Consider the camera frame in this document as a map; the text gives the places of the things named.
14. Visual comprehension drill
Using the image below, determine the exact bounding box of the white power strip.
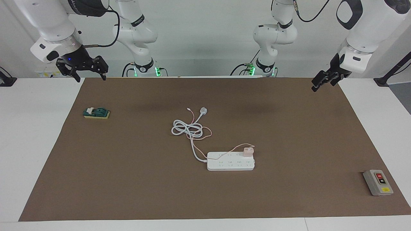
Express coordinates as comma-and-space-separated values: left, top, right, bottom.
206, 151, 255, 171

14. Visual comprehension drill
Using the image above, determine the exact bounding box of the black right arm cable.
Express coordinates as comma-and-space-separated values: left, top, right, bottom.
82, 8, 121, 48

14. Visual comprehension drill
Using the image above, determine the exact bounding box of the black clamp stand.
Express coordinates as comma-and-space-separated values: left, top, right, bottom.
0, 66, 17, 87
373, 51, 411, 87

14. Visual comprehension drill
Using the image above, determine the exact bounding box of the brown table mat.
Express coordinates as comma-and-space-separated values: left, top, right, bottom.
18, 77, 411, 222

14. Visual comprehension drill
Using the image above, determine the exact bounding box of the white power strip cable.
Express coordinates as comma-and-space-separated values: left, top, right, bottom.
171, 107, 208, 162

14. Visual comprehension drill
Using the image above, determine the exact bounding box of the grey on-off switch box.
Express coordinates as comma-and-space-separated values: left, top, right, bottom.
363, 169, 394, 196

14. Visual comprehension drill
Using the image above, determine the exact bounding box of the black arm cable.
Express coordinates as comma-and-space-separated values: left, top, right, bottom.
82, 8, 121, 48
291, 0, 331, 23

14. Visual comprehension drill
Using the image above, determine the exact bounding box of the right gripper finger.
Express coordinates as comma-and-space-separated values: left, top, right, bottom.
57, 59, 81, 83
92, 56, 109, 81

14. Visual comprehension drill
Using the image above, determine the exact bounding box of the white box with yellow labels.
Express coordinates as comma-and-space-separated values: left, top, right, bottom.
35, 69, 63, 78

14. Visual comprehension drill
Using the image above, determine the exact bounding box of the pink charging cable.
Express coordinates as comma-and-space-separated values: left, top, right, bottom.
186, 108, 256, 159

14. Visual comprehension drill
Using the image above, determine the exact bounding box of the black base cable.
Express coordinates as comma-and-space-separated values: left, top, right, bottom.
230, 63, 257, 76
121, 62, 137, 77

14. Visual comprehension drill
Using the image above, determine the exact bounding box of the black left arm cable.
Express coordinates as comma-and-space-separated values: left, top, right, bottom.
291, 0, 331, 23

